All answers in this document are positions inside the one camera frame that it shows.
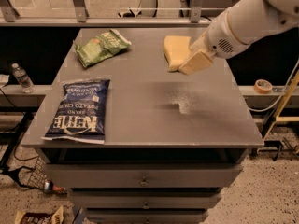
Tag black wire basket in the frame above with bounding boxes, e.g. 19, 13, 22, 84
1, 158, 46, 190

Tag drawer knob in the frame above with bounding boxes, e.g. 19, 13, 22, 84
139, 176, 149, 187
142, 203, 150, 210

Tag brown snack bag on floor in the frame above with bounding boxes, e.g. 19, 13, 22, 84
14, 206, 64, 224

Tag grey drawer cabinet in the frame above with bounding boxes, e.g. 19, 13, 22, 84
21, 28, 263, 224

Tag clear plastic water bottle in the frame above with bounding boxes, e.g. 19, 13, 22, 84
11, 63, 35, 93

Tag green chip bag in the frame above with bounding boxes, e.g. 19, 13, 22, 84
75, 29, 132, 68

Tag top drawer knob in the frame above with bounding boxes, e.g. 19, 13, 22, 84
139, 176, 149, 187

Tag yellow metal stand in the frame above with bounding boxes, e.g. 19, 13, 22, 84
253, 71, 299, 157

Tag roll of tan tape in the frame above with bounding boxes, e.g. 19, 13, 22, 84
254, 79, 273, 94

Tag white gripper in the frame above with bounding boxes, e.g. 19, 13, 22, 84
178, 10, 249, 75

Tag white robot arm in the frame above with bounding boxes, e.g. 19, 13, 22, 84
178, 0, 299, 75

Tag yellow sponge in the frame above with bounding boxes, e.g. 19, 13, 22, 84
163, 35, 191, 72

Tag blue Kettle chip bag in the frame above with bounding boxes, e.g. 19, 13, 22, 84
43, 78, 110, 144

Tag middle drawer knob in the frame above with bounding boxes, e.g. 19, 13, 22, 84
142, 203, 150, 210

